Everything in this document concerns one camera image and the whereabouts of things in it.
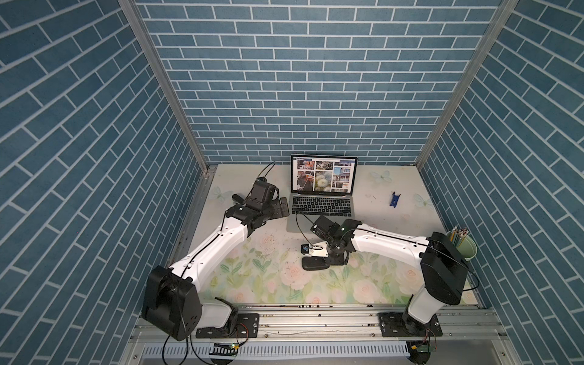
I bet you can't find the black wireless mouse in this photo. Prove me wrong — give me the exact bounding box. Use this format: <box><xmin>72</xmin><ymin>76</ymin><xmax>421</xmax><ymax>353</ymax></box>
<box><xmin>301</xmin><ymin>256</ymin><xmax>331</xmax><ymax>272</ymax></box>

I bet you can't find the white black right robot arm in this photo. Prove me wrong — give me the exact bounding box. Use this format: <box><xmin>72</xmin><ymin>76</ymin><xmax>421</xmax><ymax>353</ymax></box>
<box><xmin>301</xmin><ymin>216</ymin><xmax>471</xmax><ymax>339</ymax></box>

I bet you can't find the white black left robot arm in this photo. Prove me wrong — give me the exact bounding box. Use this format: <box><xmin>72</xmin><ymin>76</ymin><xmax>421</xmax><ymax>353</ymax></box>
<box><xmin>141</xmin><ymin>177</ymin><xmax>289</xmax><ymax>342</ymax></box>

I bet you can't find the silver open laptop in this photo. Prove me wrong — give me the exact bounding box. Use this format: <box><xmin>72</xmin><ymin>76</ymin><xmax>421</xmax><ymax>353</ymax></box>
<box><xmin>287</xmin><ymin>154</ymin><xmax>358</xmax><ymax>233</ymax></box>

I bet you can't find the blue plastic clip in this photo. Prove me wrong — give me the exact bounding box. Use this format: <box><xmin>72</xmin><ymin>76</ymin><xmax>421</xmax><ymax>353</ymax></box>
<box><xmin>389</xmin><ymin>192</ymin><xmax>401</xmax><ymax>208</ymax></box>

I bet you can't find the coloured pencils bundle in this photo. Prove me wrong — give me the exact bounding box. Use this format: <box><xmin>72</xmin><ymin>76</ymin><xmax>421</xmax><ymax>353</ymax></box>
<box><xmin>447</xmin><ymin>227</ymin><xmax>469</xmax><ymax>247</ymax></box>

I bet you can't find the green pencil cup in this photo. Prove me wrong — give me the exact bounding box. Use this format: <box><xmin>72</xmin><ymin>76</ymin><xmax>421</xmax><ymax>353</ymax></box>
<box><xmin>456</xmin><ymin>231</ymin><xmax>478</xmax><ymax>261</ymax></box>

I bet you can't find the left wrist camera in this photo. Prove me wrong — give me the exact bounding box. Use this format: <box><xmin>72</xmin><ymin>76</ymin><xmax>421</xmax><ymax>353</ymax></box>
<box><xmin>250</xmin><ymin>177</ymin><xmax>278</xmax><ymax>204</ymax></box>

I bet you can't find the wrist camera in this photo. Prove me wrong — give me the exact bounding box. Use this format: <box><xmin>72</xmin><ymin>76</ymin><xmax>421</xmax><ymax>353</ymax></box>
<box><xmin>250</xmin><ymin>177</ymin><xmax>278</xmax><ymax>204</ymax></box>
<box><xmin>301</xmin><ymin>243</ymin><xmax>329</xmax><ymax>257</ymax></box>

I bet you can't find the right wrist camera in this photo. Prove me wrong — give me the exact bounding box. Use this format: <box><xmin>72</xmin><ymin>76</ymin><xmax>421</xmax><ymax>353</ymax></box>
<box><xmin>301</xmin><ymin>243</ymin><xmax>329</xmax><ymax>257</ymax></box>

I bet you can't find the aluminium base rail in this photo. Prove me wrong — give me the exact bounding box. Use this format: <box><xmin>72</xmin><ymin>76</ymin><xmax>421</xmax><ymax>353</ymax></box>
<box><xmin>129</xmin><ymin>304</ymin><xmax>507</xmax><ymax>343</ymax></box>

